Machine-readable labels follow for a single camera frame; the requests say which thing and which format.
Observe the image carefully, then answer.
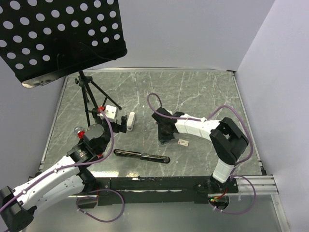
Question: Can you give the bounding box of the staple tray with staples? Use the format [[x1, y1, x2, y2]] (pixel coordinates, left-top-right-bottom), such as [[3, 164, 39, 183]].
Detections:
[[158, 141, 169, 146]]

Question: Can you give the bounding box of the black stapler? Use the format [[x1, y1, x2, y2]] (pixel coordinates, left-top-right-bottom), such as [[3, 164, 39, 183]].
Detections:
[[113, 149, 170, 164]]

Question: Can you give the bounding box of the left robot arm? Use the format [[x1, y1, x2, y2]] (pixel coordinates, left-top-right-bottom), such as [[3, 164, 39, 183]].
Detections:
[[0, 105, 127, 232]]

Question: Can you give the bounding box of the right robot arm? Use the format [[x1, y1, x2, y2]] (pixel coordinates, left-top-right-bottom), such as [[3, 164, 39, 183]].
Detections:
[[152, 107, 249, 192]]

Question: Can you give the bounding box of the red cylindrical object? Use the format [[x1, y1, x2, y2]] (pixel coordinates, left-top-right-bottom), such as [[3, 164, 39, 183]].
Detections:
[[73, 126, 102, 158]]

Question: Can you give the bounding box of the black tripod stand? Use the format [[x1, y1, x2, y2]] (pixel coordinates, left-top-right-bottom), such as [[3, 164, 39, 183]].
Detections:
[[74, 71, 122, 126]]

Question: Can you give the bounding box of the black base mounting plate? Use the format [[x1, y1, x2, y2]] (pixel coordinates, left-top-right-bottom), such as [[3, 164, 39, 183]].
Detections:
[[75, 176, 239, 206]]

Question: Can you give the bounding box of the black perforated music stand desk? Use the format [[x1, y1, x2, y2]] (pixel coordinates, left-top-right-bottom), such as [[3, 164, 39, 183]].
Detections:
[[0, 0, 127, 88]]

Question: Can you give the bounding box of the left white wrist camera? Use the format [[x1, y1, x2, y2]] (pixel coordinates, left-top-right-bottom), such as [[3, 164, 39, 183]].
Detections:
[[98, 105, 118, 122]]

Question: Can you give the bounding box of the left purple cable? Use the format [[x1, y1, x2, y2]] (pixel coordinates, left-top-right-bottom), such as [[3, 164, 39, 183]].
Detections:
[[0, 110, 126, 222]]

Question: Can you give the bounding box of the aluminium extrusion rail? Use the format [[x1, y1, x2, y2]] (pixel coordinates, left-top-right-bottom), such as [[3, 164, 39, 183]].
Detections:
[[23, 175, 280, 199]]

